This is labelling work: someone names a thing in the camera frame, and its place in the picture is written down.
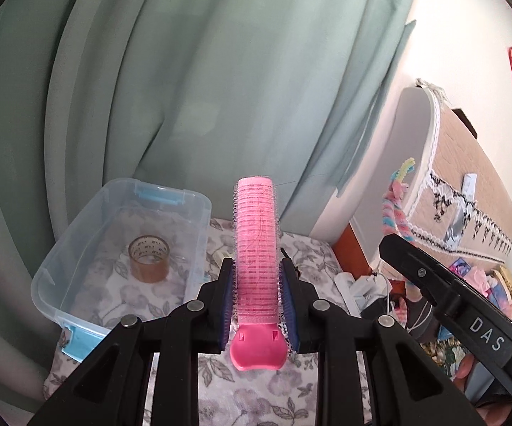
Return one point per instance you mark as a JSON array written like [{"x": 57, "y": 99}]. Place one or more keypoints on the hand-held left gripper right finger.
[{"x": 289, "y": 308}]

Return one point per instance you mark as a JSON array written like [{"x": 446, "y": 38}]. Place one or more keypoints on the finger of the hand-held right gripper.
[{"x": 415, "y": 266}]

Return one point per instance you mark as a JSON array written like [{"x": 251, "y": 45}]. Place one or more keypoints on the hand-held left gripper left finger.
[{"x": 225, "y": 310}]

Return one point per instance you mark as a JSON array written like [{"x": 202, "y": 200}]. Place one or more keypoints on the pink hair roller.
[{"x": 256, "y": 239}]

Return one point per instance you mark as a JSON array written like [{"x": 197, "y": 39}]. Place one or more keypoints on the clear plastic storage container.
[{"x": 60, "y": 266}]

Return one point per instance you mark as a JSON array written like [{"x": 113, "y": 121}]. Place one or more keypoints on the person's right hand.
[{"x": 463, "y": 370}]

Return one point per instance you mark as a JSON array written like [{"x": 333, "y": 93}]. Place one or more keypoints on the dark floral cloth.
[{"x": 444, "y": 355}]

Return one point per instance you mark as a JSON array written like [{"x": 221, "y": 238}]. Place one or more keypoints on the black striped cap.
[{"x": 415, "y": 317}]

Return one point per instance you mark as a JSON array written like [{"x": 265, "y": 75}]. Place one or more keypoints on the pile of colourful clothes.
[{"x": 486, "y": 284}]

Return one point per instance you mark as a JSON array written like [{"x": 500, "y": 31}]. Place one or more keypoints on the silver foil packet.
[{"x": 457, "y": 226}]

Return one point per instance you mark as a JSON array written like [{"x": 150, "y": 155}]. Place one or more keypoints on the brown packing tape roll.
[{"x": 149, "y": 271}]

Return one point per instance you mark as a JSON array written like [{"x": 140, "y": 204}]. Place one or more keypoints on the grey floral blanket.
[{"x": 247, "y": 395}]

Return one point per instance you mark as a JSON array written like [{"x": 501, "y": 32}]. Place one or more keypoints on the small white tube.
[{"x": 469, "y": 185}]

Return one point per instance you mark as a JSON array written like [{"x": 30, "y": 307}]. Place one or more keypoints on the white appliance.
[{"x": 397, "y": 164}]

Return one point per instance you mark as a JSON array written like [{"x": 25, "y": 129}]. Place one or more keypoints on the beige lace-trimmed cover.
[{"x": 473, "y": 151}]

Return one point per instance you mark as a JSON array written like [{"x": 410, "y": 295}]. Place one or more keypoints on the green curtain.
[{"x": 193, "y": 75}]

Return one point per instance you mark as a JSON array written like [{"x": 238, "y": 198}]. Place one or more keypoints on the red-brown wooden frame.
[{"x": 349, "y": 248}]

